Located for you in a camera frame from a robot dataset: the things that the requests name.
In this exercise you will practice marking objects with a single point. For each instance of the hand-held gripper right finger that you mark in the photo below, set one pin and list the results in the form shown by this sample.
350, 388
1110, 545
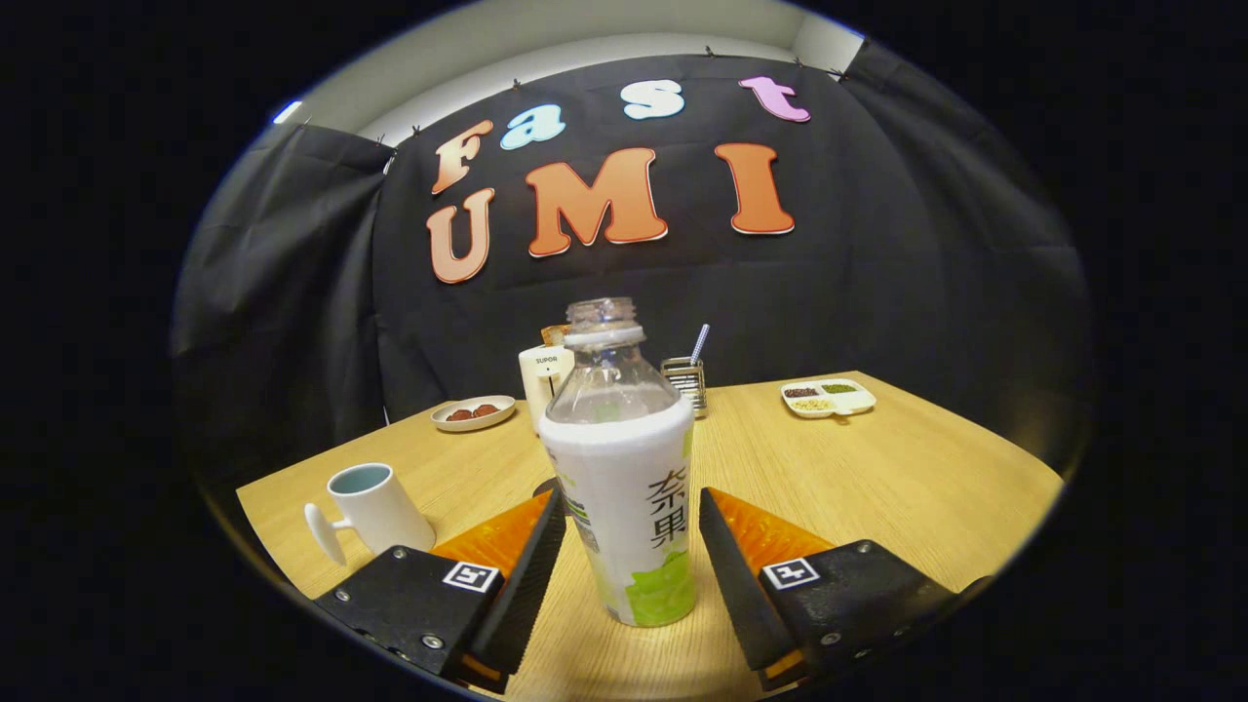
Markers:
736, 585

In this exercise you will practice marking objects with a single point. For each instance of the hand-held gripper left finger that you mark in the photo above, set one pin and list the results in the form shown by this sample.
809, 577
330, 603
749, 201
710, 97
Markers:
531, 585

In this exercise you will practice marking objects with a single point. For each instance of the clear juice bottle white label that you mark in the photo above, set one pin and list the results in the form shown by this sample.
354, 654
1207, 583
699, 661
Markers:
624, 487

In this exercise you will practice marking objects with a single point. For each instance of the white cup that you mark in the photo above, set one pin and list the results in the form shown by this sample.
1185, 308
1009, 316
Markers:
380, 507

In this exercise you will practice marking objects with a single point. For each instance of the wooden table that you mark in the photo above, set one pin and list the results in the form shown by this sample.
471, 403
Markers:
877, 487

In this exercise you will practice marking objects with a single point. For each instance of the small beige plate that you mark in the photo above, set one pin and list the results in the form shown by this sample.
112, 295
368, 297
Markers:
444, 423

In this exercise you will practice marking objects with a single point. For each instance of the white toaster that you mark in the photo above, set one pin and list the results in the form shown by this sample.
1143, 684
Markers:
541, 375

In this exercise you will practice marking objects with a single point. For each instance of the white divided dish with grains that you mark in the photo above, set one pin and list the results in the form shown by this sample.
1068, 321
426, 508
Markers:
848, 400

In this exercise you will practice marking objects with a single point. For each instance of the striped straw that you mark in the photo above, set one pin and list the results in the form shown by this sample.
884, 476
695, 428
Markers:
699, 343

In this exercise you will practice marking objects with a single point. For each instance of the toast slice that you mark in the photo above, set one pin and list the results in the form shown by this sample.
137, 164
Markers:
554, 334

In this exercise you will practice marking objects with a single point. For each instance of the black backdrop cloth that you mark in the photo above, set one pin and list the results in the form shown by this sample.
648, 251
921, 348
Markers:
877, 292

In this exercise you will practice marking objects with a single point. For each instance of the ceiling tube light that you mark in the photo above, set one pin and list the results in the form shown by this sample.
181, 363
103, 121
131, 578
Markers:
287, 112

